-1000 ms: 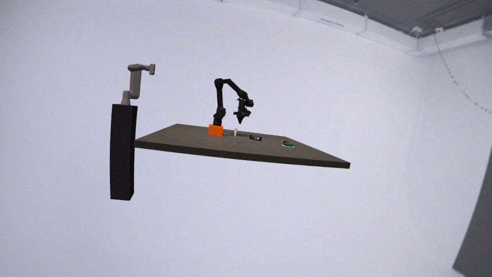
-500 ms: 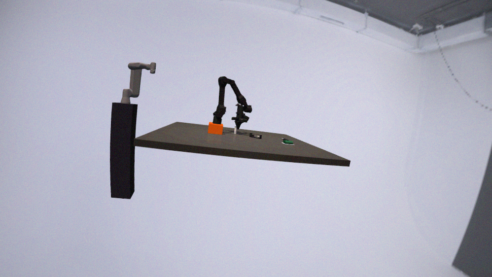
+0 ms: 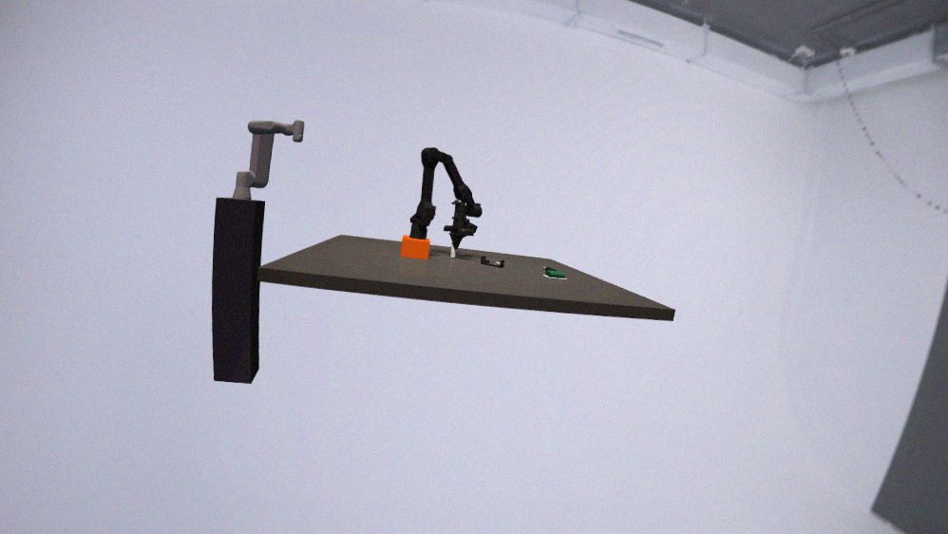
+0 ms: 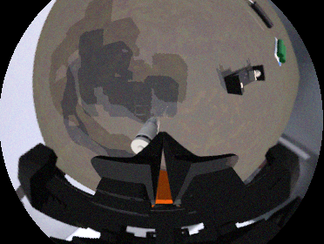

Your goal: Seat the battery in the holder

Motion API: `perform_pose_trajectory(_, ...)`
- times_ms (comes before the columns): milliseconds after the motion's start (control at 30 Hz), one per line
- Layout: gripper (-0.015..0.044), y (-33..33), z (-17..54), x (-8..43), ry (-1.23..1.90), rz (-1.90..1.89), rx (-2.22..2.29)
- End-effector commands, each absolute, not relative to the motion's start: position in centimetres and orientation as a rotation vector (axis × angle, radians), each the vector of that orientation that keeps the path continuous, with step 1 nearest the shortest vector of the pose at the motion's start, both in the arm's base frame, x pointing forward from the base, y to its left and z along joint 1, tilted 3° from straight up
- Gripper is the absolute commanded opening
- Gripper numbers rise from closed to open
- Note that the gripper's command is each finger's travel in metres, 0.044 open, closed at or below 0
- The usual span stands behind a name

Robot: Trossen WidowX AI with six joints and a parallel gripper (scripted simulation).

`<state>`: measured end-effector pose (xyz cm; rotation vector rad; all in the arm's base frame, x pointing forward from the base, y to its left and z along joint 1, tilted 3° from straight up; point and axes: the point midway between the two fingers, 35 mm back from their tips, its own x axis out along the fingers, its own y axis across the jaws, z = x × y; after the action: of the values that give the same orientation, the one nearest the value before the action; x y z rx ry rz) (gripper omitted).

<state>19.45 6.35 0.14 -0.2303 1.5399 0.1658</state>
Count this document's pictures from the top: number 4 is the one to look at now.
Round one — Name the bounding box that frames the white cylinder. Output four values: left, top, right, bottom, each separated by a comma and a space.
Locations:
131, 116, 159, 153

